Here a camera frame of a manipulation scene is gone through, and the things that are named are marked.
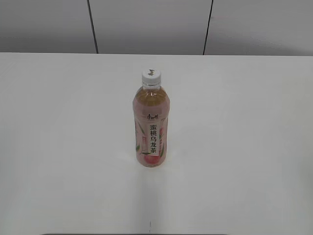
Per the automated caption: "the peach oolong tea bottle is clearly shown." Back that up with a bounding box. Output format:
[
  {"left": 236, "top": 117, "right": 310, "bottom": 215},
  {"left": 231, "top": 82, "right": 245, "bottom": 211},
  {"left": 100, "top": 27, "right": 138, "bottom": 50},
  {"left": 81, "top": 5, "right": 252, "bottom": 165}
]
[{"left": 133, "top": 83, "right": 170, "bottom": 167}]

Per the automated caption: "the white bottle cap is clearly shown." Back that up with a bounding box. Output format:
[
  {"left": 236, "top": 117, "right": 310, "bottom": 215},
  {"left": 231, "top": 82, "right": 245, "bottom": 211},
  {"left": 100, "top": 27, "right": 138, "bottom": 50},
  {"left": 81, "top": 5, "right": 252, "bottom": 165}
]
[{"left": 141, "top": 69, "right": 161, "bottom": 86}]

